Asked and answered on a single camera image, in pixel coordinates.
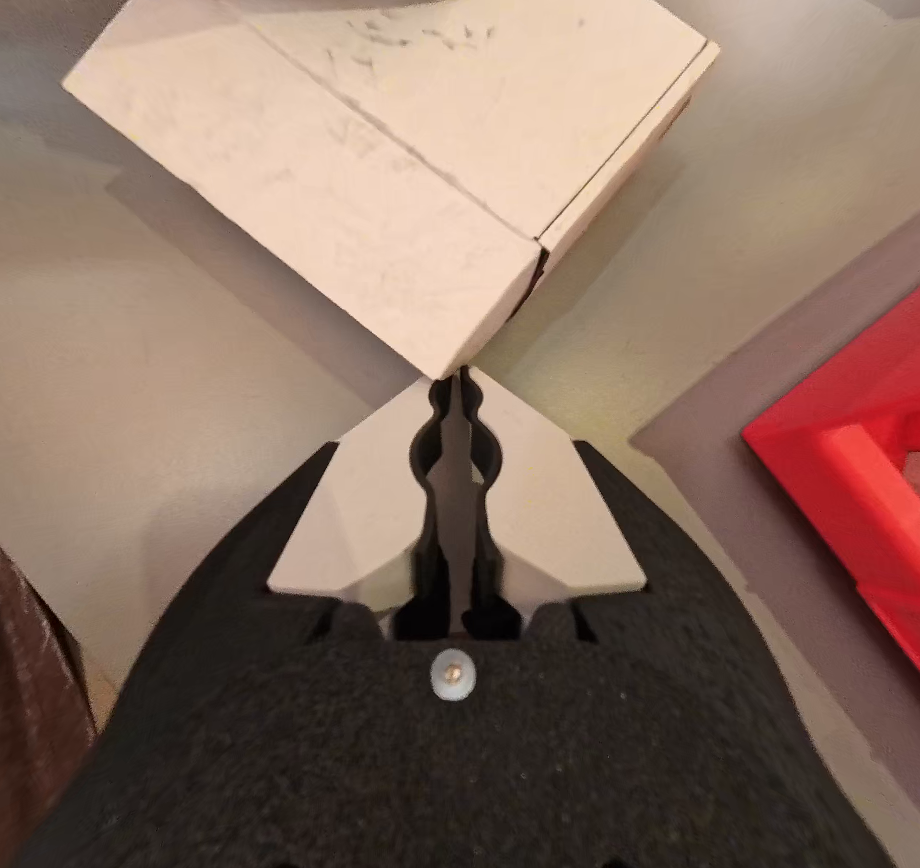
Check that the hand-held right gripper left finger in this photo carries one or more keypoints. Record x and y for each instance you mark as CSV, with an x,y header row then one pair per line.
x,y
345,516

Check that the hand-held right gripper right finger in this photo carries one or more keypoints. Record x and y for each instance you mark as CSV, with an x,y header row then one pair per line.
x,y
560,516

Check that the red plastic bin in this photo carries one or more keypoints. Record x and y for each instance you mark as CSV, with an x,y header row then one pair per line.
x,y
826,465

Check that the white cardboard box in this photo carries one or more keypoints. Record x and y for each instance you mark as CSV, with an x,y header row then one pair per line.
x,y
359,164

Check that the brown leather chair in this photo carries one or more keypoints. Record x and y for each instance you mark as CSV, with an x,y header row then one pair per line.
x,y
36,703

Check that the grey desk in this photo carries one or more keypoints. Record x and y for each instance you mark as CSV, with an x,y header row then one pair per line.
x,y
180,379

